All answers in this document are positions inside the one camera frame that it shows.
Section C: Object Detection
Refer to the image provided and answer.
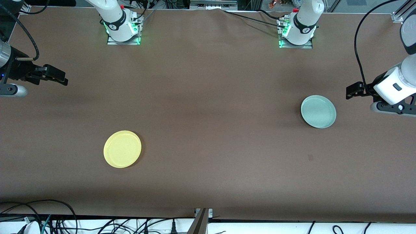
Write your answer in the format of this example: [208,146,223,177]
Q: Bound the pale green round plate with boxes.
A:
[301,95,337,129]

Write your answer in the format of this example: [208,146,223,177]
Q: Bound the yellow round plate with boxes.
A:
[103,130,142,168]

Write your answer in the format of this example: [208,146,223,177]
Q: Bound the brown table cover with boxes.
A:
[0,7,416,219]

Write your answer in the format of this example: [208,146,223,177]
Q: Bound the white adapter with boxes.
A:
[19,221,41,234]

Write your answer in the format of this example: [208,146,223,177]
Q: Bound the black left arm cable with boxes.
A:
[354,0,403,93]

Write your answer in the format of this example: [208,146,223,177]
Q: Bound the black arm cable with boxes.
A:
[354,0,403,93]
[0,2,40,62]

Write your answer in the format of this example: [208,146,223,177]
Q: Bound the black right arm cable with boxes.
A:
[0,2,40,62]

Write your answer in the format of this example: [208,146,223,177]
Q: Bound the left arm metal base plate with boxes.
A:
[278,18,314,49]

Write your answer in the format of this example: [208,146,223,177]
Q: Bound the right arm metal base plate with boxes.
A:
[107,15,141,46]

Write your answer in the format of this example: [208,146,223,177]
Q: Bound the short black cable on cover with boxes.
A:
[257,9,290,20]

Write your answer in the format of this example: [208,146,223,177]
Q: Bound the long black cable on cover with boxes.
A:
[222,9,286,28]

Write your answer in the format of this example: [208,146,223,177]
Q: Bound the black looped cable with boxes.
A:
[0,199,78,234]

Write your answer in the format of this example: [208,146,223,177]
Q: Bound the green cable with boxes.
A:
[42,214,52,234]

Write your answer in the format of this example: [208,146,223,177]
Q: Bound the aluminium frame with sockets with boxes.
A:
[189,0,238,10]

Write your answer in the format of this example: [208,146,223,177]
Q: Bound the grey metal frame post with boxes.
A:
[187,208,213,234]

